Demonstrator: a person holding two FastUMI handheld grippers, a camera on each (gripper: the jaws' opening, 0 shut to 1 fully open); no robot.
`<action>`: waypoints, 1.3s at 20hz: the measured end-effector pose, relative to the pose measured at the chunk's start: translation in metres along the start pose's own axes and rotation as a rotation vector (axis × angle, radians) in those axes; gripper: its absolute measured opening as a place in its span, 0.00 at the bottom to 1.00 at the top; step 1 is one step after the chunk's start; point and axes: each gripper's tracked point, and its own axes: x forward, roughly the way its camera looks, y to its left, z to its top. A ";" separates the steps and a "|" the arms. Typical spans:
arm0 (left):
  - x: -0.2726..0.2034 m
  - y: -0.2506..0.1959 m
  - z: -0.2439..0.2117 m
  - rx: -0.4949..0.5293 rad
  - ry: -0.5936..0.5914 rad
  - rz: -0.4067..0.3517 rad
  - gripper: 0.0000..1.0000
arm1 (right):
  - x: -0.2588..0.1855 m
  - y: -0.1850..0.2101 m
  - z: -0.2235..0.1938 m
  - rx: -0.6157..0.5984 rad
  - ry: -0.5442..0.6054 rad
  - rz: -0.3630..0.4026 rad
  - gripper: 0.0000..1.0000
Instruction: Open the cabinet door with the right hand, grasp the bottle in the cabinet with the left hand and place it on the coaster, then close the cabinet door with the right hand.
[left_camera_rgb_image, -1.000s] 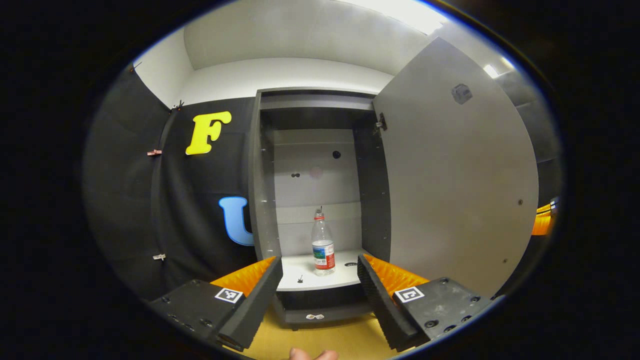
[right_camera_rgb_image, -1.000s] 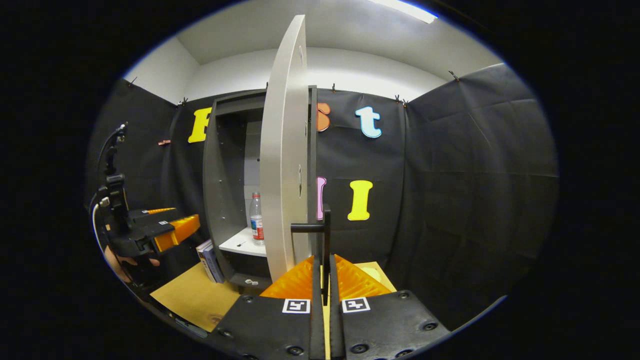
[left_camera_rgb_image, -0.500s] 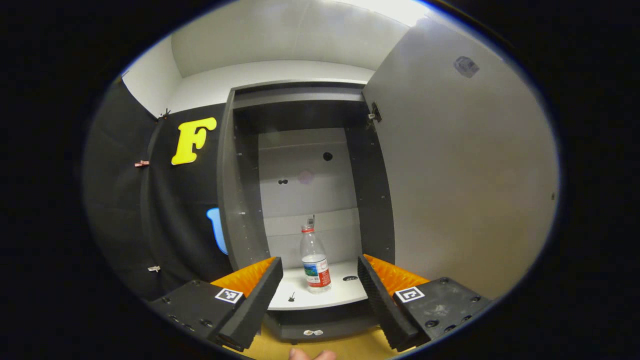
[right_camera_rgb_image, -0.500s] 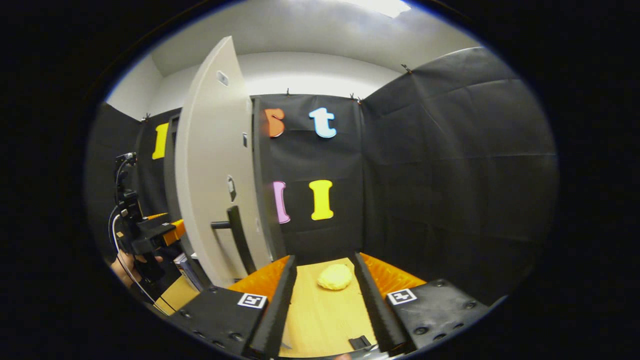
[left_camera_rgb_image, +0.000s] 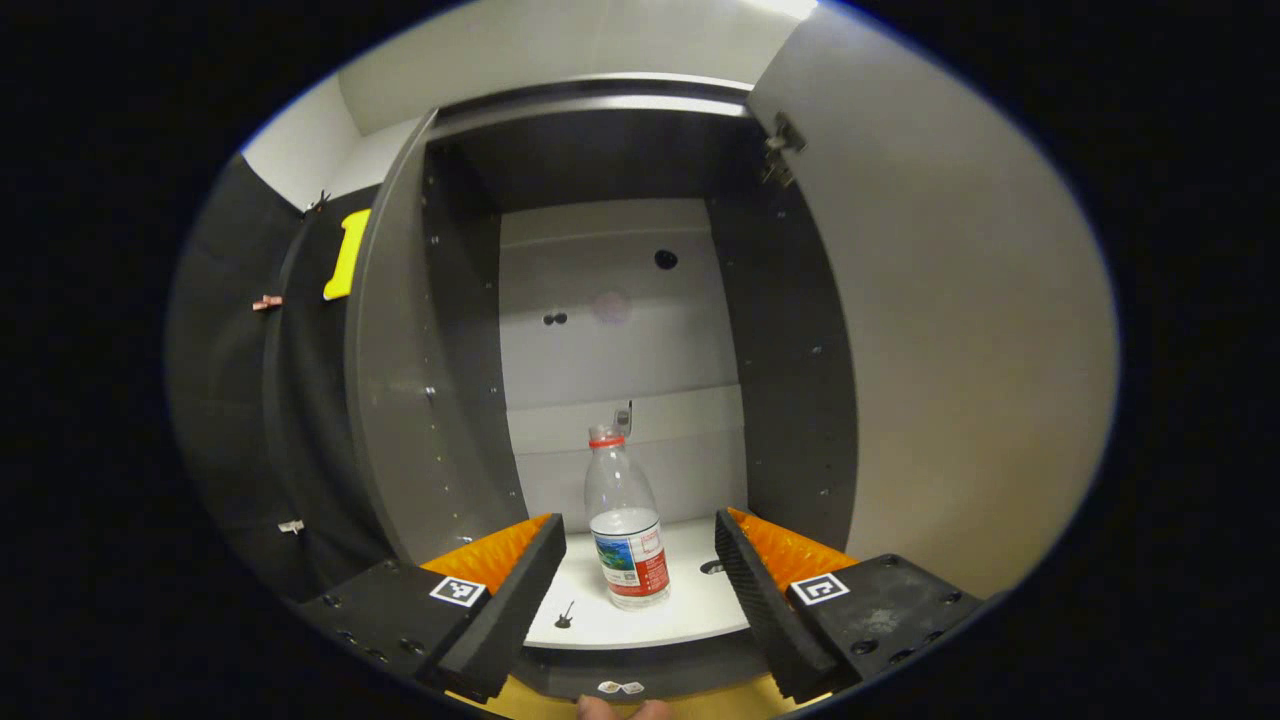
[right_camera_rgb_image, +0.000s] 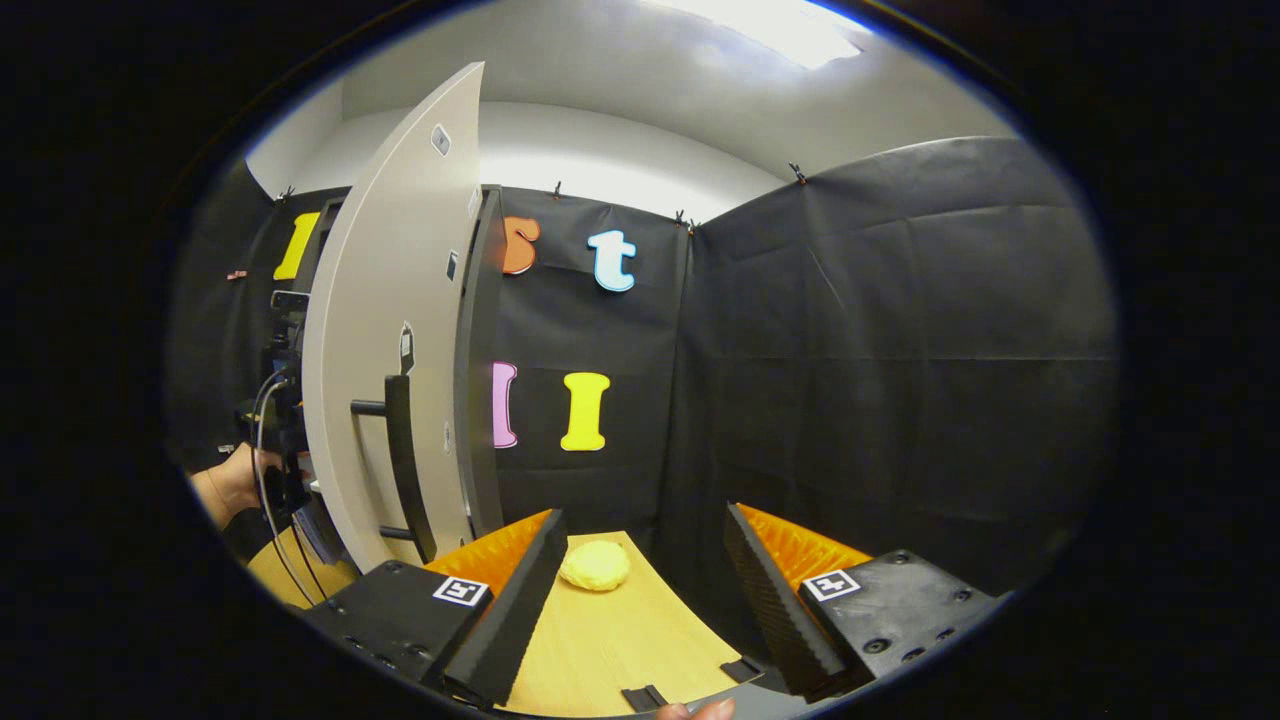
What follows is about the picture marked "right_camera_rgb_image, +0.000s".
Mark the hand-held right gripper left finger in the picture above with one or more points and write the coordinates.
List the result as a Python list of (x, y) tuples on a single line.
[(520, 610)]

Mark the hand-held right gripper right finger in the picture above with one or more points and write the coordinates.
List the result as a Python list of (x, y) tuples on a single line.
[(770, 610)]

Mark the beige cabinet door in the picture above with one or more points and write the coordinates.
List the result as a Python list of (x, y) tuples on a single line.
[(370, 300)]

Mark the dark grey cabinet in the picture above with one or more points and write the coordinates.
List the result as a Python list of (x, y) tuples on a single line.
[(480, 400)]

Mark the black table clamp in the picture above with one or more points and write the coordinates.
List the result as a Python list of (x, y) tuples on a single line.
[(742, 669), (645, 697)]

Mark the yellow foam lump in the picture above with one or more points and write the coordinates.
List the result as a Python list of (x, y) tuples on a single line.
[(595, 565)]

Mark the grey sheet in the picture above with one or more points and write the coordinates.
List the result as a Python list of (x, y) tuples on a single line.
[(745, 700)]

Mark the black backdrop cloth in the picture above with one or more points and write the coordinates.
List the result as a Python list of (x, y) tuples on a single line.
[(900, 350)]

